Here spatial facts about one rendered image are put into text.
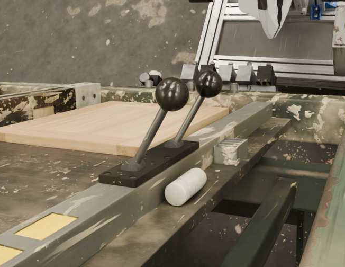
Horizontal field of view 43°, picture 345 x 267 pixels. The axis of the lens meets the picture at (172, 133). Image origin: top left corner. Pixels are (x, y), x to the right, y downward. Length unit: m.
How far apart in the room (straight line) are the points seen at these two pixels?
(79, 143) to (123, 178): 0.34
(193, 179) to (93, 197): 0.15
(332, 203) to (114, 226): 0.21
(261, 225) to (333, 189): 0.18
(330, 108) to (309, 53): 0.88
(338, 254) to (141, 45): 2.28
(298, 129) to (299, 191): 0.35
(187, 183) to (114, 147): 0.27
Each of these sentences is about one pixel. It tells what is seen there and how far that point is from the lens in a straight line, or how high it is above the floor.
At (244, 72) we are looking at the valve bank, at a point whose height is 0.76.
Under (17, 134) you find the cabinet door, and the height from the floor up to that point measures 1.31.
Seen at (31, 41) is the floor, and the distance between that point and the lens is 3.04.
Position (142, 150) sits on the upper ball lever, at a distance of 0.51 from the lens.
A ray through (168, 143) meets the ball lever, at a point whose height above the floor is 1.41.
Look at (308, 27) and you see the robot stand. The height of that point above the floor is 0.21.
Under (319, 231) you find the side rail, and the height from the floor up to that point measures 1.58.
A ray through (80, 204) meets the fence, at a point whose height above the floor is 1.59.
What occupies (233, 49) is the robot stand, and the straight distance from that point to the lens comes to 2.08.
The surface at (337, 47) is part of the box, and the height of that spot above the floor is 0.92.
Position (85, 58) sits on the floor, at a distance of 2.70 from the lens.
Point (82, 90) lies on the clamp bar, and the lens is 1.28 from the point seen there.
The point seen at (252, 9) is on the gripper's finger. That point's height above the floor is 1.43.
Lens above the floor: 1.95
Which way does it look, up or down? 61 degrees down
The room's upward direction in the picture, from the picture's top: 48 degrees counter-clockwise
